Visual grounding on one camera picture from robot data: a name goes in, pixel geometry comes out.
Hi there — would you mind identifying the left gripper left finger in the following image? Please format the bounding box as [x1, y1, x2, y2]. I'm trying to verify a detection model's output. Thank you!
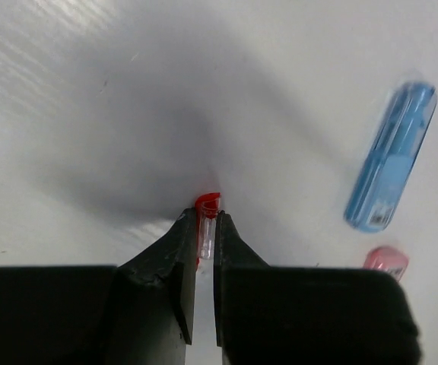
[0, 208, 196, 364]

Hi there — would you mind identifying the red pen cap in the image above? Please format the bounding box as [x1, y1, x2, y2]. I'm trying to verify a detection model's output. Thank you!
[195, 192, 221, 261]

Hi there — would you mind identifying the pink correction tape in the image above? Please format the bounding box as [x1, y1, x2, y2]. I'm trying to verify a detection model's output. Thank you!
[363, 246, 409, 281]

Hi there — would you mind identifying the blue correction tape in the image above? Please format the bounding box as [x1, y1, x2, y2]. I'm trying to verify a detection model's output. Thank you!
[344, 81, 437, 233]

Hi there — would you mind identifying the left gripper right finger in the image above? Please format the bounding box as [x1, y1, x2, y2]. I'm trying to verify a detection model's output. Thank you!
[214, 212, 422, 364]

